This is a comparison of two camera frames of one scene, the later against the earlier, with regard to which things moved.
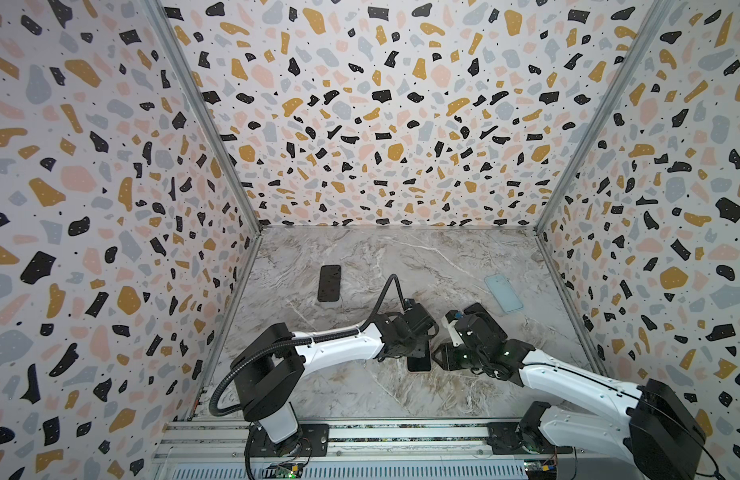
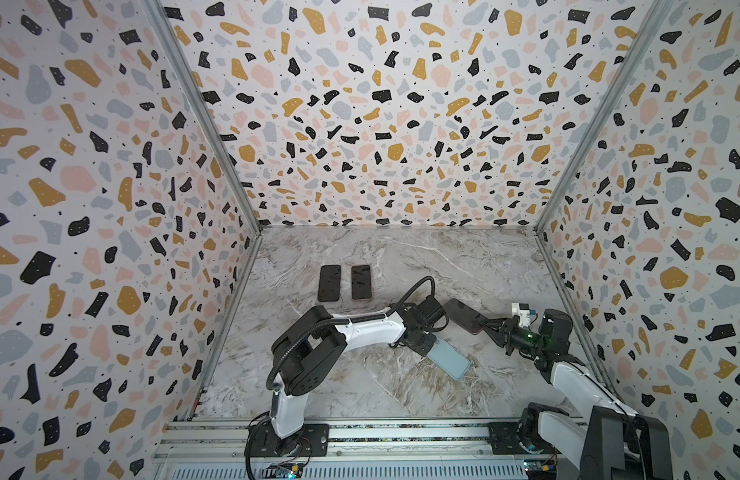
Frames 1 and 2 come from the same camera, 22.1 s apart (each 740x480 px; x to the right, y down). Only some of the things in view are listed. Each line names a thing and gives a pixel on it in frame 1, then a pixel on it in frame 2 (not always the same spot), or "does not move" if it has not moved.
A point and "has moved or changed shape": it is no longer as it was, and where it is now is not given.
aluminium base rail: x=364 y=450 does not move
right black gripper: x=452 y=351 to x=506 y=330
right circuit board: x=540 y=469 does not move
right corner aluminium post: x=656 y=15 does not move
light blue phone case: x=501 y=286 has moved or changed shape
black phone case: x=329 y=283 does not move
